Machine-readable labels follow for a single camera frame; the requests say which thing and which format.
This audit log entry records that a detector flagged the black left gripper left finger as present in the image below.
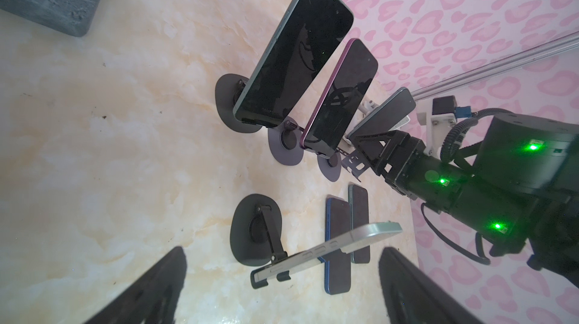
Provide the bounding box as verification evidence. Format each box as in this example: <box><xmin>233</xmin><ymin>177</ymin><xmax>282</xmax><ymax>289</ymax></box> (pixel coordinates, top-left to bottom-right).
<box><xmin>87</xmin><ymin>247</ymin><xmax>187</xmax><ymax>323</ymax></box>

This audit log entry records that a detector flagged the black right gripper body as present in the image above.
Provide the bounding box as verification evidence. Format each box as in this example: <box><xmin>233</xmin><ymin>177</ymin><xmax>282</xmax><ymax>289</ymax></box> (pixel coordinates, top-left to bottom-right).
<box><xmin>351</xmin><ymin>131</ymin><xmax>457</xmax><ymax>200</ymax></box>

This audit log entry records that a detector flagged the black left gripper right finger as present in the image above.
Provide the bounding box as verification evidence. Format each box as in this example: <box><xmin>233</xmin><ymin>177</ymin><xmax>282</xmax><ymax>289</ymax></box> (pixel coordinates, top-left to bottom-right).
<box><xmin>378</xmin><ymin>247</ymin><xmax>480</xmax><ymax>324</ymax></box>

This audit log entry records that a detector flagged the green-edged black phone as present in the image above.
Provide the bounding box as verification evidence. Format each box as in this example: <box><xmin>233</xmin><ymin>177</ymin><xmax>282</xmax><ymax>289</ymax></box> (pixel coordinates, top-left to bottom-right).
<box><xmin>348</xmin><ymin>183</ymin><xmax>371</xmax><ymax>264</ymax></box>

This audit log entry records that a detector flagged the blue-edged black phone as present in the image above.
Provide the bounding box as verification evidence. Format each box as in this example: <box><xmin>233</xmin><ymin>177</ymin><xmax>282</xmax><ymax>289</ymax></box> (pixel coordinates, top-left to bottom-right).
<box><xmin>323</xmin><ymin>197</ymin><xmax>351</xmax><ymax>295</ymax></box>

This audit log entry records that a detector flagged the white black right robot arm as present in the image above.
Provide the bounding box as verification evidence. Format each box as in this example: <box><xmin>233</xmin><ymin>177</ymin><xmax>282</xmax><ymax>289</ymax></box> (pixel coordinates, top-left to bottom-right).
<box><xmin>351</xmin><ymin>109</ymin><xmax>578</xmax><ymax>283</ymax></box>

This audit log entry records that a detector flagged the purple-edged phone with glare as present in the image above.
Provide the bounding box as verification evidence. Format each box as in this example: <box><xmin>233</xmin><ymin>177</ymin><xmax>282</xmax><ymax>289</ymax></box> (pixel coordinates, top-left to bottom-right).
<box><xmin>300</xmin><ymin>39</ymin><xmax>378</xmax><ymax>158</ymax></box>

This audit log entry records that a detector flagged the black front phone stand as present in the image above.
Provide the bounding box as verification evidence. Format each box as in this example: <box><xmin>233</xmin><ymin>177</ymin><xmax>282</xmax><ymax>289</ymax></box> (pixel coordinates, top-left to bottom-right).
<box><xmin>230</xmin><ymin>194</ymin><xmax>288</xmax><ymax>289</ymax></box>

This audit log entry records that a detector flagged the grey middle round stand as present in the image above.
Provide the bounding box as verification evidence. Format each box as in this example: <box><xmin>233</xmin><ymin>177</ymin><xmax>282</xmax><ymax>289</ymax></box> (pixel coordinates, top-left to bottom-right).
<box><xmin>268</xmin><ymin>117</ymin><xmax>304</xmax><ymax>167</ymax></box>

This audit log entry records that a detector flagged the phone on left rear stand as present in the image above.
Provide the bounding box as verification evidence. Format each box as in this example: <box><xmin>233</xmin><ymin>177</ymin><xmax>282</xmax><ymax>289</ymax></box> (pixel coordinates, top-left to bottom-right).
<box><xmin>233</xmin><ymin>0</ymin><xmax>354</xmax><ymax>128</ymax></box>

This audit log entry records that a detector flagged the black left rear stand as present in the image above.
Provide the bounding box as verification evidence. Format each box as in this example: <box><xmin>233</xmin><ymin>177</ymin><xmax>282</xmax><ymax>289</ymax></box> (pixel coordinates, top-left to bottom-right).
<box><xmin>215</xmin><ymin>74</ymin><xmax>262</xmax><ymax>134</ymax></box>

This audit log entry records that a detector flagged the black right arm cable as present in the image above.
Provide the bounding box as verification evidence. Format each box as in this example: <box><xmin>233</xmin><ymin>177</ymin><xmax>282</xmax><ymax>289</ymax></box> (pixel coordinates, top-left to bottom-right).
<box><xmin>420</xmin><ymin>107</ymin><xmax>514</xmax><ymax>266</ymax></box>

